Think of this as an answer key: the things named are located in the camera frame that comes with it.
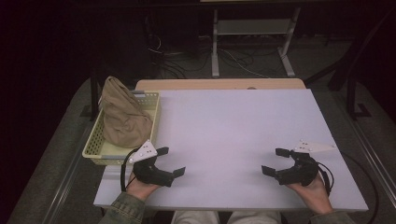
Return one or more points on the black metal frame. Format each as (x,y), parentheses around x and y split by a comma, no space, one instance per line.
(351,62)

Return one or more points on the black metal post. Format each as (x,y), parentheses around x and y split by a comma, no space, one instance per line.
(94,96)

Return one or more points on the white board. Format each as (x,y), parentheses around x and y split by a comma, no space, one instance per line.
(227,130)

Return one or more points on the person's left hand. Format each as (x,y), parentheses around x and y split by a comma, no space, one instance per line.
(140,189)

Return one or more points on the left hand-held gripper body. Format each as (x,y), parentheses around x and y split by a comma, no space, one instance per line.
(149,174)

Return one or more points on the grey metal stand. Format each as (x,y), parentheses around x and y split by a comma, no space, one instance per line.
(252,27)

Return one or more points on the pale yellow plastic basket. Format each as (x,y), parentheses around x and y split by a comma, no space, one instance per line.
(96,146)

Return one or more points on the person's right hand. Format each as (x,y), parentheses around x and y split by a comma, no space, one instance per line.
(314,196)

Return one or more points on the person's right leg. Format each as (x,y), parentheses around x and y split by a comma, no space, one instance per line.
(253,217)

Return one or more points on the wooden table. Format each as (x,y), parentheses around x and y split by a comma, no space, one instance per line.
(218,84)

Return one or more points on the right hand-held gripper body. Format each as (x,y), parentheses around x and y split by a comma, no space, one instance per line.
(303,172)

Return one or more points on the tan cloth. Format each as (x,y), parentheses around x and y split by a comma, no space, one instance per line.
(124,118)

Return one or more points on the person's leg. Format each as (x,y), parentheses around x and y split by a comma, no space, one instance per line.
(253,217)
(194,217)

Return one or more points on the person's left leg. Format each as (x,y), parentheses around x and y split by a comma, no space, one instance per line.
(194,217)

